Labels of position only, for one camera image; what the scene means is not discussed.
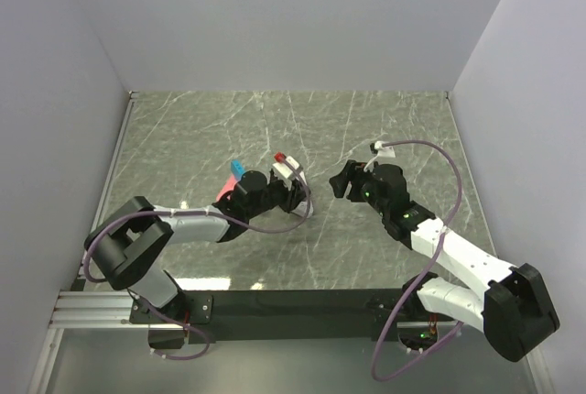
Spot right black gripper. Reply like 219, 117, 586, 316
328, 160, 389, 217

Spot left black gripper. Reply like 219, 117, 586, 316
247, 174, 310, 220

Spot pink triangular power strip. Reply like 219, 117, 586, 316
215, 175, 238, 202

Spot blue square plug adapter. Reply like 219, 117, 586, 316
230, 159, 245, 181

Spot white triangular power strip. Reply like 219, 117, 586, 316
291, 201, 314, 218

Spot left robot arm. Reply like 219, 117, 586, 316
83, 169, 312, 323

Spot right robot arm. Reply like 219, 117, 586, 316
329, 160, 560, 362

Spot black base beam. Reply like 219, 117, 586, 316
127, 288, 413, 345

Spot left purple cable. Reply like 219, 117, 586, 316
81, 158, 315, 361

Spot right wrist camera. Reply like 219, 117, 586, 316
370, 140, 396, 161

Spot aluminium rail frame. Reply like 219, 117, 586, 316
43, 91, 139, 355

